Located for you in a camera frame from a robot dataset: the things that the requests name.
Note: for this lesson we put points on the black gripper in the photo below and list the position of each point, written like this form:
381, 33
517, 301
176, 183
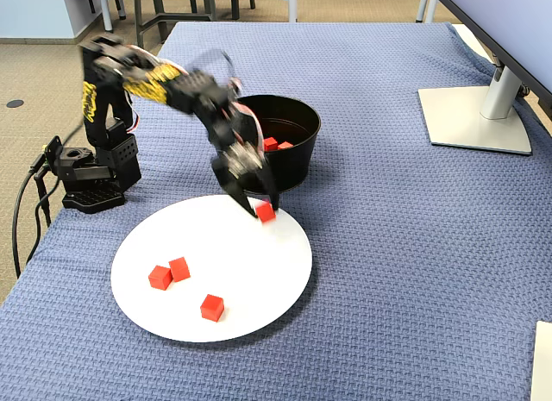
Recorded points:
242, 165

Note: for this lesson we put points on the red cube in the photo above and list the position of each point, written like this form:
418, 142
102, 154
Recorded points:
265, 212
285, 145
179, 269
212, 308
270, 144
160, 277

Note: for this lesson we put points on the white round plate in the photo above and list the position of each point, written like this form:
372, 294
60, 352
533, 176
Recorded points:
241, 280

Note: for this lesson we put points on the black metal bucket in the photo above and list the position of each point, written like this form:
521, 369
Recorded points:
293, 168

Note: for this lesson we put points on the blue woven cloth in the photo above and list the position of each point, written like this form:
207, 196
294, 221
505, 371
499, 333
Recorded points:
388, 246

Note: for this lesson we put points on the black chair legs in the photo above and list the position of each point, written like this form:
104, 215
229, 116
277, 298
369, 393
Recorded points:
235, 8
91, 2

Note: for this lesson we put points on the white table with legs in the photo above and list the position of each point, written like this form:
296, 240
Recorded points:
292, 6

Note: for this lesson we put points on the monitor with silver stand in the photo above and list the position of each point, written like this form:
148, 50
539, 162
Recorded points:
474, 125

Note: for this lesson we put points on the white table legs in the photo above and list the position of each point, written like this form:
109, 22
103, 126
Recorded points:
430, 8

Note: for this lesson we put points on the black round floor outlet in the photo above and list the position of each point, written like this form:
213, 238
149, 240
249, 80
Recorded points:
15, 103

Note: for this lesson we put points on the white flat sheet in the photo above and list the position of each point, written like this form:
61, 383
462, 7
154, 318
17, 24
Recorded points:
543, 362

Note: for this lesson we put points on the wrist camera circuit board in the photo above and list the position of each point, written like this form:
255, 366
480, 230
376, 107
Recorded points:
241, 157

